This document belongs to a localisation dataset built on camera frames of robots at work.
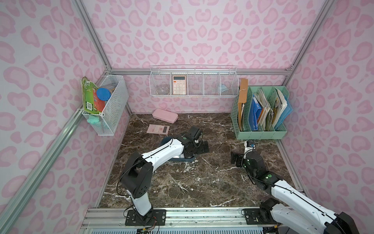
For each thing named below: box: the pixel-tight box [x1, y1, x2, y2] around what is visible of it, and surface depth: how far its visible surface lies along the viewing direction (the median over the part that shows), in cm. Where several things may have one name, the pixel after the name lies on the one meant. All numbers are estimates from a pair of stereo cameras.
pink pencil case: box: [151, 108, 179, 124], surface depth 120 cm
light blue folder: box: [274, 99, 294, 130], surface depth 94 cm
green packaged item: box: [80, 76, 101, 115], surface depth 70 cm
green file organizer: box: [230, 85, 290, 140], surface depth 100 cm
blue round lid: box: [96, 87, 112, 102], surface depth 77 cm
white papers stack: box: [271, 87, 288, 128], surface depth 95 cm
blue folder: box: [248, 94, 262, 131], surface depth 96 cm
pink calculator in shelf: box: [172, 75, 187, 96], surface depth 97 cm
